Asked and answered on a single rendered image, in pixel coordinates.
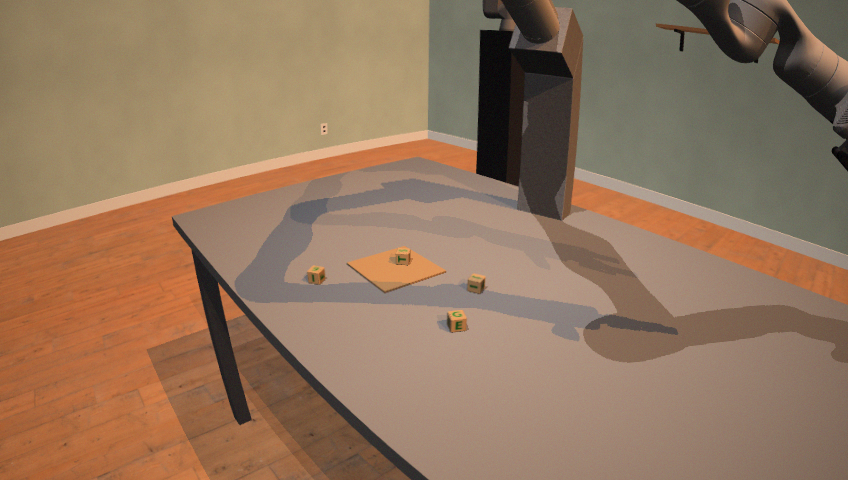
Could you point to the orange flat mat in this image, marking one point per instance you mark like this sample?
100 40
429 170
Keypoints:
382 271

